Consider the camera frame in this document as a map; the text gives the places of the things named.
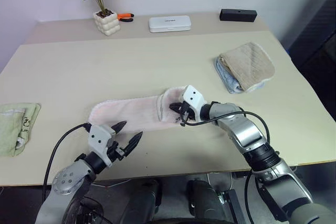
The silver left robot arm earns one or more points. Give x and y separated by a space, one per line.
69 178

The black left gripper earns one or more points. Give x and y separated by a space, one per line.
115 151

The folded light blue towel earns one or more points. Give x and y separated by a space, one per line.
228 79

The black rectangular box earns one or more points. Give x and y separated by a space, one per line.
238 14

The dark rounded shape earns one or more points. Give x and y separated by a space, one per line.
206 203

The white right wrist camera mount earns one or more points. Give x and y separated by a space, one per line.
194 98

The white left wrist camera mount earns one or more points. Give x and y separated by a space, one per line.
98 136

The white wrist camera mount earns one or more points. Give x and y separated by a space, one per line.
98 136
194 98

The white flat plastic case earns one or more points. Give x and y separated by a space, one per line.
170 23

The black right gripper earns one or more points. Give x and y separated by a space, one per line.
187 116

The green plant in white pot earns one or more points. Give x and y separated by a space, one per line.
103 6

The folded beige towel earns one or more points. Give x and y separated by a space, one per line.
249 64

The pale pink towel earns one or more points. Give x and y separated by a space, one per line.
131 113

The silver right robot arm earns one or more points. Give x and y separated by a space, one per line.
252 140

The folded light green towel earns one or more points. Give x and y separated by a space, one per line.
11 128

